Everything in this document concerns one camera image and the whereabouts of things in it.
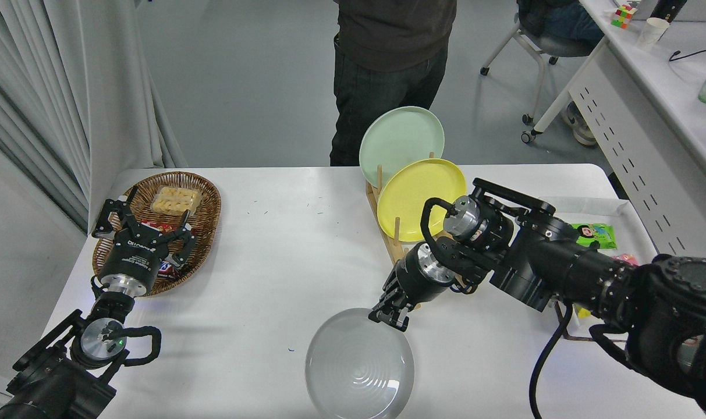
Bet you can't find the pale green plate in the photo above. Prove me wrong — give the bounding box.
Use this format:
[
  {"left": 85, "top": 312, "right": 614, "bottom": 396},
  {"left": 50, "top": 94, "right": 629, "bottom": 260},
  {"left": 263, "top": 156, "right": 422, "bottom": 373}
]
[{"left": 359, "top": 106, "right": 446, "bottom": 189}]

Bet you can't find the brown wicker basket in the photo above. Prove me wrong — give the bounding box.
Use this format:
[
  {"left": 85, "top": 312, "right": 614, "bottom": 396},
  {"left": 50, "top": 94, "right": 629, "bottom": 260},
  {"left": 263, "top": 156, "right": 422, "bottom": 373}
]
[{"left": 92, "top": 171, "right": 222, "bottom": 298}]

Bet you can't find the colourful puzzle cube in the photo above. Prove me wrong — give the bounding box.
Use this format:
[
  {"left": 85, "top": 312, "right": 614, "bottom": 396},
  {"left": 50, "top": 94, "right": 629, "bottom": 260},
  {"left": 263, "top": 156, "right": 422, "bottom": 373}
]
[{"left": 612, "top": 4, "right": 637, "bottom": 29}]

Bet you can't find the pale grey curtain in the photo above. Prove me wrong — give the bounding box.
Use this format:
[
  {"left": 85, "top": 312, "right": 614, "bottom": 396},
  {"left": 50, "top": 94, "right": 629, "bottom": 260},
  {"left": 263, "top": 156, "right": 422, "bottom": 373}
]
[{"left": 0, "top": 0, "right": 187, "bottom": 233}]

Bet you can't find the white foam tray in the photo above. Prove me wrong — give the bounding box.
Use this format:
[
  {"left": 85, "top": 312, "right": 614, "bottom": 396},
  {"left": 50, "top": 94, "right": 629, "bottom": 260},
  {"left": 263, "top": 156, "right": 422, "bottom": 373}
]
[{"left": 533, "top": 197, "right": 659, "bottom": 343}]

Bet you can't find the brown candy bar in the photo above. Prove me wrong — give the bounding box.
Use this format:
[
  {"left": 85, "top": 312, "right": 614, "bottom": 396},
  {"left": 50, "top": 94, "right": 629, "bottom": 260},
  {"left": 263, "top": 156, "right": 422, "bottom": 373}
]
[{"left": 155, "top": 259, "right": 186, "bottom": 282}]

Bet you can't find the clear pack of biscuits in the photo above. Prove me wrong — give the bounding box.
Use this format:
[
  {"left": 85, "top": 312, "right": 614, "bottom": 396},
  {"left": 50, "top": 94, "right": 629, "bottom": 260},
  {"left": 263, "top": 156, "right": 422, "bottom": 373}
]
[{"left": 151, "top": 185, "right": 203, "bottom": 215}]

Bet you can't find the wooden plate rack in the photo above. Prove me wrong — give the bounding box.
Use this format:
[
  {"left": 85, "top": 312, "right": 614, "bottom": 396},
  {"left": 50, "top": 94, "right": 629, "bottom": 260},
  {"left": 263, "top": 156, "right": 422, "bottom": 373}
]
[{"left": 364, "top": 152, "right": 446, "bottom": 266}]

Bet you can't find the green snack pack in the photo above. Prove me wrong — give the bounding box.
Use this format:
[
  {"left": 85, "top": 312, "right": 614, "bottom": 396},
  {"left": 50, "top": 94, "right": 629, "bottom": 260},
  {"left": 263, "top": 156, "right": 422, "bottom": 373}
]
[{"left": 571, "top": 223, "right": 618, "bottom": 251}]

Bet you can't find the white paper cup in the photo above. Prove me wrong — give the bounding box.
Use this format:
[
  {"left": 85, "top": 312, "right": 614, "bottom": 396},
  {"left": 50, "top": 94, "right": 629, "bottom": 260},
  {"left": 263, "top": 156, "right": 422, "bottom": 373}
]
[{"left": 637, "top": 17, "right": 671, "bottom": 48}]

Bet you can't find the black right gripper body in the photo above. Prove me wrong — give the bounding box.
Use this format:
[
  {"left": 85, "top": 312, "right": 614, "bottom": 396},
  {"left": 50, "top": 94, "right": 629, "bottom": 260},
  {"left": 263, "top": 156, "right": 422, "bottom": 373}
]
[{"left": 386, "top": 247, "right": 447, "bottom": 306}]

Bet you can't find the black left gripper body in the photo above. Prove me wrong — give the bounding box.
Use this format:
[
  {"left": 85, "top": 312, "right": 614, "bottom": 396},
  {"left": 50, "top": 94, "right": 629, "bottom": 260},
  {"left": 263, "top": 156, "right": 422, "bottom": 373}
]
[{"left": 98, "top": 226, "right": 172, "bottom": 287}]

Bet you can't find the thin black cable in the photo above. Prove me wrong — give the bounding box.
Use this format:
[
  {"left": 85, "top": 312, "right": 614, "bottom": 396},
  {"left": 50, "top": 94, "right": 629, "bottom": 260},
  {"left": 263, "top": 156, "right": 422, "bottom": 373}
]
[{"left": 669, "top": 49, "right": 706, "bottom": 69}]

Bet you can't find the grey plate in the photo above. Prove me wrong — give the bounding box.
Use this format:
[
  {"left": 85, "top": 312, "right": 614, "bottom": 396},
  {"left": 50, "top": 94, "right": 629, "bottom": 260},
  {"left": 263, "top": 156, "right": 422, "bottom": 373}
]
[{"left": 305, "top": 308, "right": 415, "bottom": 419}]

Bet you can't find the yellow plate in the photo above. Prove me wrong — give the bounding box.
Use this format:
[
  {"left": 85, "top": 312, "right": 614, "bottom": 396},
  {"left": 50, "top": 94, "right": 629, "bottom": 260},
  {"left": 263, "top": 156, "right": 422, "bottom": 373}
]
[{"left": 377, "top": 158, "right": 467, "bottom": 243}]

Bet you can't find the grey office chair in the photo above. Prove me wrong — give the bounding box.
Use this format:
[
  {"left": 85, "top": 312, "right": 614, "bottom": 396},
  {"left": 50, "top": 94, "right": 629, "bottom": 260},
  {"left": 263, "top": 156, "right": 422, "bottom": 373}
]
[{"left": 480, "top": 5, "right": 599, "bottom": 126}]

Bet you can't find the black device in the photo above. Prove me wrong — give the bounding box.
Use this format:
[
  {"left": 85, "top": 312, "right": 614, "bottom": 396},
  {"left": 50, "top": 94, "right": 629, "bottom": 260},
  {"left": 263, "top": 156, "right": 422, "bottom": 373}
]
[{"left": 650, "top": 0, "right": 689, "bottom": 23}]

